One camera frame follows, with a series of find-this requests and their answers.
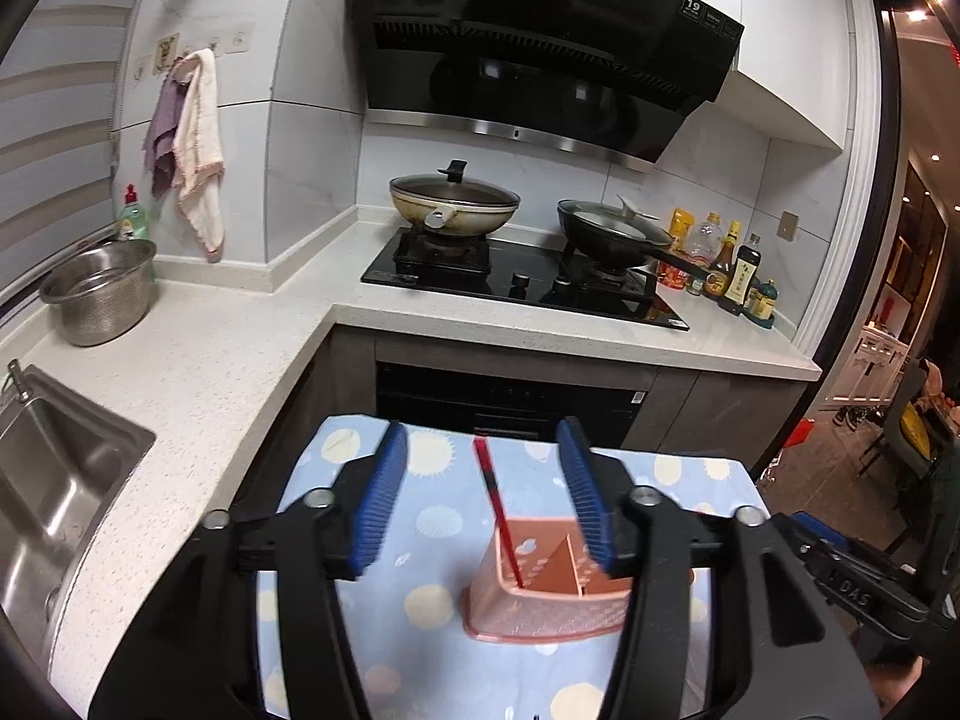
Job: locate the brown sauce bottle yellow cap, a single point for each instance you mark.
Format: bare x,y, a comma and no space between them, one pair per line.
726,262

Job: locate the person's right forearm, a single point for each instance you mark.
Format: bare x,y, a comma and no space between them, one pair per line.
900,690

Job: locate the white wall socket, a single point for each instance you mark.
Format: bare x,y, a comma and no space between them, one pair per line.
240,40

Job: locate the pink perforated utensil holder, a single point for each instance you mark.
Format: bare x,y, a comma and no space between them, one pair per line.
540,607

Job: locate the green dish soap bottle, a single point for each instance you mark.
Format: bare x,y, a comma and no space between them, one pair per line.
135,219

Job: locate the yellow seasoning packet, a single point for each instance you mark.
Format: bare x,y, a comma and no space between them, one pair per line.
680,229

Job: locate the glass wok lid black knob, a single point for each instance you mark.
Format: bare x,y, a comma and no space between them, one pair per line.
450,191

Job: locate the black range hood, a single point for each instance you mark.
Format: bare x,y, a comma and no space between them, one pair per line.
525,30

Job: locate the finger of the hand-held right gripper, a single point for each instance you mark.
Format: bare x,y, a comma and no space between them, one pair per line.
851,601
814,526

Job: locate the blue printed tablecloth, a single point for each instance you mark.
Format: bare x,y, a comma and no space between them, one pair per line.
450,510

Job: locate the green condiment rack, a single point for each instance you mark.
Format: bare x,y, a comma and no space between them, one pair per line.
763,307

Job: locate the stainless steel sink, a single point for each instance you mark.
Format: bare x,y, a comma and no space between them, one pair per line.
60,480

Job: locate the white towel pink trim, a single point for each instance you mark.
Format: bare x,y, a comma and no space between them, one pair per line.
199,135

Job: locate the dark soy sauce bottle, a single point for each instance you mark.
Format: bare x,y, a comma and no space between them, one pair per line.
744,277

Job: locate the red chopstick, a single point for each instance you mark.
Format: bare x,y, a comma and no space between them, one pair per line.
491,487

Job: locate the red bag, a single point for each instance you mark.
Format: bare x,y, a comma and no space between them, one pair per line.
799,431

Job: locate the cartoon wall hook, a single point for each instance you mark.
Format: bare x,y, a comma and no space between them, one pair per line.
166,52

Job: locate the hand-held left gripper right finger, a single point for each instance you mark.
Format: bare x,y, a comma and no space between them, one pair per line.
592,502

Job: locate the black gas cooktop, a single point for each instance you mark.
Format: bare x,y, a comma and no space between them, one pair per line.
465,285

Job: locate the clear oil bottle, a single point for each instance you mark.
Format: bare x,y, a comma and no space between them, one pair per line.
703,240

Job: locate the striped window blind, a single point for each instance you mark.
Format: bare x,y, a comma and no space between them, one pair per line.
45,127

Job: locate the black frying pan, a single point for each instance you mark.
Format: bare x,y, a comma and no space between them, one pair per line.
607,247

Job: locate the white sideboard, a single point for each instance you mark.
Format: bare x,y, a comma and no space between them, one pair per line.
874,367

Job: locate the white wall cabinet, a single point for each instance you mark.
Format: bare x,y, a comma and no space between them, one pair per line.
795,37

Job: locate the steel colander bowl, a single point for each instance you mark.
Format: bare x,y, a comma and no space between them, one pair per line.
97,300

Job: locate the brown wall switch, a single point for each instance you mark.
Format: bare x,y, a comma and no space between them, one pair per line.
787,226

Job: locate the cream wok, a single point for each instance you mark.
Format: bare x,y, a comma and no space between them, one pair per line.
465,219

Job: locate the small steel sink knob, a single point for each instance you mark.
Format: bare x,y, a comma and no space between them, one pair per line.
18,381

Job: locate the grey base cabinet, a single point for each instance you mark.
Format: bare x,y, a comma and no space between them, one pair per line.
712,412

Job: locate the chair with yellow cushion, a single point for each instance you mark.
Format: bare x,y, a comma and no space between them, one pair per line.
911,427

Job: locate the purple cloth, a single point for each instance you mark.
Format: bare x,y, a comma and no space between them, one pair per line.
161,135

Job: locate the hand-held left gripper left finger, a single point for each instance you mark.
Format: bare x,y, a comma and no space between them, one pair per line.
375,510

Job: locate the black built-in oven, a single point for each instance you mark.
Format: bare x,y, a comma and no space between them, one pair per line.
525,397

